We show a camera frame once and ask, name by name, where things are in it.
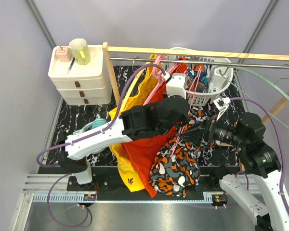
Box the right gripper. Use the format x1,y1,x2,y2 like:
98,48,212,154
179,110,247,148

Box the black orange patterned shorts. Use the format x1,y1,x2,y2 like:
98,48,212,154
148,107,208,198

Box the blue patterned shorts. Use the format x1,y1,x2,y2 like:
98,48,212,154
184,64,211,93

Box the thin pink hanger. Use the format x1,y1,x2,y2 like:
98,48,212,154
170,66,202,157

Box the mint green hanger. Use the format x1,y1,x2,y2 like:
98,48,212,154
213,64,289,135

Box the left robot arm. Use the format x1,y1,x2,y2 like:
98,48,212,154
58,95,190,191

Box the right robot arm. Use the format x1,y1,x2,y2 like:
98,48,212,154
181,113,289,231

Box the yellow shorts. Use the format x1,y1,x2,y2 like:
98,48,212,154
108,54,164,193

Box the white laundry basket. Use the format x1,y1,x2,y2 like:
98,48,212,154
167,55,234,106

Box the teal headphones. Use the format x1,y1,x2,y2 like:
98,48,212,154
73,118,109,154

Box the cream drawer unit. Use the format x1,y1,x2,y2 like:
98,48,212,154
48,45,112,105

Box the wooden clothes rack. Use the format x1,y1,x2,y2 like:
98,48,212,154
102,42,289,113

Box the blue pen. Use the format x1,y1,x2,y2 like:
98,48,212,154
67,57,75,73

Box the green mug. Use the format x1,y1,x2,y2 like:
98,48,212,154
69,38,91,65

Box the pink cube holder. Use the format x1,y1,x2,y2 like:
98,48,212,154
55,46,72,62

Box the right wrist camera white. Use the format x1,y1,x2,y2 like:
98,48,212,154
213,97,231,120

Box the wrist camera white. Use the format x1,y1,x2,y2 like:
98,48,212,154
213,97,231,120
166,73,186,100

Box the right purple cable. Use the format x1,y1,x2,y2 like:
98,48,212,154
190,96,289,231

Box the purple cable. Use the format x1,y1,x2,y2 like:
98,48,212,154
36,64,171,227
190,96,289,231

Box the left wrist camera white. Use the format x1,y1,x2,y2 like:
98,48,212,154
166,73,186,100

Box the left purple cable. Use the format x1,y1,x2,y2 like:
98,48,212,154
36,64,171,227

